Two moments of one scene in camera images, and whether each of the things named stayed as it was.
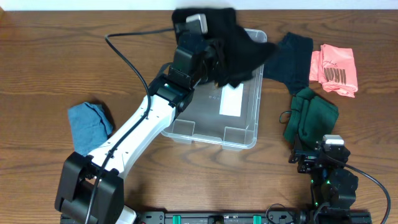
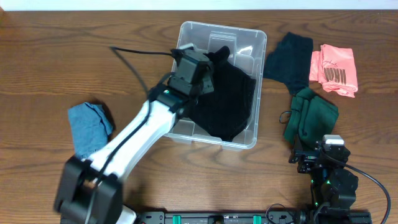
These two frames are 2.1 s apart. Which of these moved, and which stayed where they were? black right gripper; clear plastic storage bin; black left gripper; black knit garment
Moved: clear plastic storage bin; black knit garment
Stayed: black left gripper; black right gripper
